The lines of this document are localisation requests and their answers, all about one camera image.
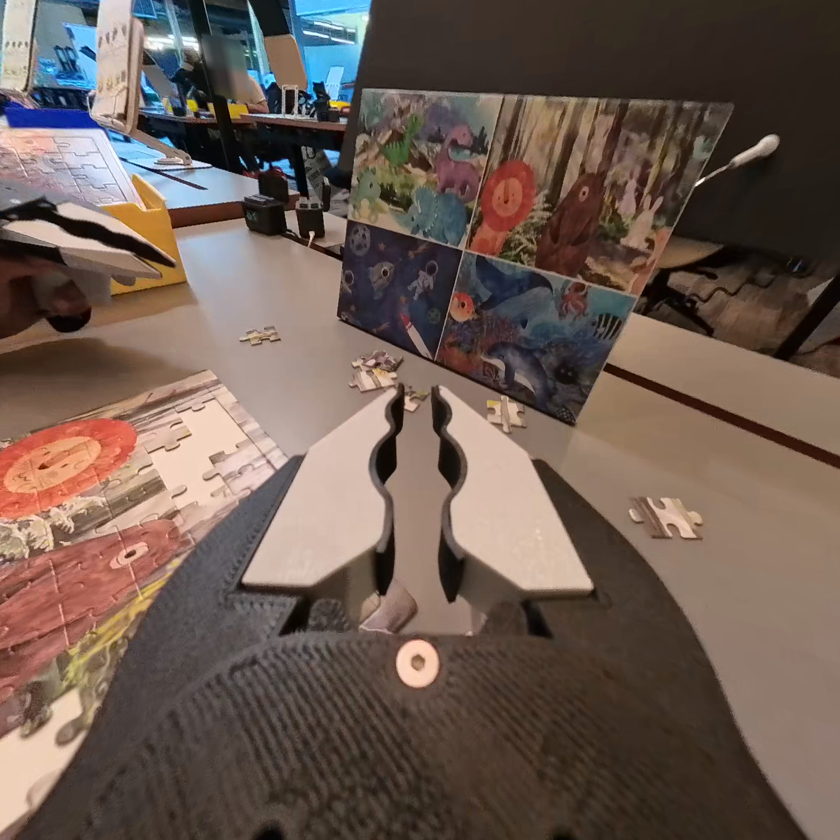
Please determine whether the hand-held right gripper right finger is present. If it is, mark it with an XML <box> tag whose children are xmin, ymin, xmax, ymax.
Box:
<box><xmin>430</xmin><ymin>385</ymin><xmax>596</xmax><ymax>618</ymax></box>

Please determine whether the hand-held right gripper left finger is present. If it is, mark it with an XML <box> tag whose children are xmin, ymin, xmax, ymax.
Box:
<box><xmin>240</xmin><ymin>385</ymin><xmax>406</xmax><ymax>618</ymax></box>

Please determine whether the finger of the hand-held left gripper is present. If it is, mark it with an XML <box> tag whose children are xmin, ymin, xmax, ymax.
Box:
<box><xmin>0</xmin><ymin>222</ymin><xmax>178</xmax><ymax>282</ymax></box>
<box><xmin>0</xmin><ymin>197</ymin><xmax>116</xmax><ymax>232</ymax></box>

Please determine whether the partly assembled jigsaw puzzle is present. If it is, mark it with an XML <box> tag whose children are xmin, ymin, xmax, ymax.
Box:
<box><xmin>0</xmin><ymin>369</ymin><xmax>290</xmax><ymax>831</ymax></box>

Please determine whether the person's left hand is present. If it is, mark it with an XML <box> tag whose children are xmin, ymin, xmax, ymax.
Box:
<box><xmin>0</xmin><ymin>244</ymin><xmax>67</xmax><ymax>340</ymax></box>

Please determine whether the pale jigsaw puzzle board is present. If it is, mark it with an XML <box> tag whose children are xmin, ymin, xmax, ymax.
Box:
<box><xmin>0</xmin><ymin>128</ymin><xmax>135</xmax><ymax>211</ymax></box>

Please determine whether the yellow plastic bin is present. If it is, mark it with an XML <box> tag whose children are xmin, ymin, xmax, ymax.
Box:
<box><xmin>105</xmin><ymin>174</ymin><xmax>189</xmax><ymax>296</ymax></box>

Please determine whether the blue plastic bin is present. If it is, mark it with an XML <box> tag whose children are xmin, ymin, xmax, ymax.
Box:
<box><xmin>0</xmin><ymin>98</ymin><xmax>93</xmax><ymax>132</ymax></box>

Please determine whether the yellow grey jigsaw piece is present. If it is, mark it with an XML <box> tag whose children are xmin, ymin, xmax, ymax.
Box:
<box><xmin>486</xmin><ymin>395</ymin><xmax>528</xmax><ymax>434</ymax></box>

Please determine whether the grey white jigsaw piece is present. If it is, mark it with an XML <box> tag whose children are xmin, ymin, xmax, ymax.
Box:
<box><xmin>360</xmin><ymin>583</ymin><xmax>419</xmax><ymax>632</ymax></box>

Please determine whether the purple white jigsaw piece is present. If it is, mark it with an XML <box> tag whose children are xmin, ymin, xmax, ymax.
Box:
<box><xmin>628</xmin><ymin>496</ymin><xmax>704</xmax><ymax>541</ymax></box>

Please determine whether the black charger with display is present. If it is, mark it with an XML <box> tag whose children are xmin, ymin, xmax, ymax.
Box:
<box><xmin>241</xmin><ymin>193</ymin><xmax>288</xmax><ymax>236</ymax></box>

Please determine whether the illustrated puzzle reference board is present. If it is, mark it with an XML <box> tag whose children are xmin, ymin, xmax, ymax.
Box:
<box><xmin>336</xmin><ymin>88</ymin><xmax>735</xmax><ymax>427</ymax></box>

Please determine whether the black table leg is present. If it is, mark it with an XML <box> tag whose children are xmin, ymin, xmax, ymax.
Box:
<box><xmin>774</xmin><ymin>276</ymin><xmax>840</xmax><ymax>362</ymax></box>

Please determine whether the black partition panel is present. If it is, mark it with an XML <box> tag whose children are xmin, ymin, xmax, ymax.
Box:
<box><xmin>338</xmin><ymin>0</ymin><xmax>840</xmax><ymax>263</ymax></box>

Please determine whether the white cable plug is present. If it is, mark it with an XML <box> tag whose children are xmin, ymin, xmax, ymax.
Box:
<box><xmin>696</xmin><ymin>133</ymin><xmax>782</xmax><ymax>188</ymax></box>

